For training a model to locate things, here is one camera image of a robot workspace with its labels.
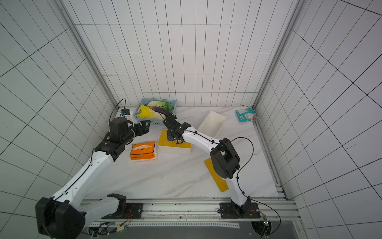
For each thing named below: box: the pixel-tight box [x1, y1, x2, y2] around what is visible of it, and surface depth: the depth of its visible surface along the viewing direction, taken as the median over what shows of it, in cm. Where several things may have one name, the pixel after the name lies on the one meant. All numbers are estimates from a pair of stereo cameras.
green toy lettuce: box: [147, 100, 174, 111], surface depth 115 cm
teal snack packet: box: [235, 108, 260, 122], surface depth 113 cm
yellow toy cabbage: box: [137, 104, 166, 120], surface depth 107 cm
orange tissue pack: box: [129, 141, 156, 161], surface depth 89 cm
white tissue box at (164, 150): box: [157, 144, 192, 156], surface depth 93 cm
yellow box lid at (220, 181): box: [203, 157, 229, 193], surface depth 83 cm
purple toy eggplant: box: [150, 106, 173, 117], surface depth 112 cm
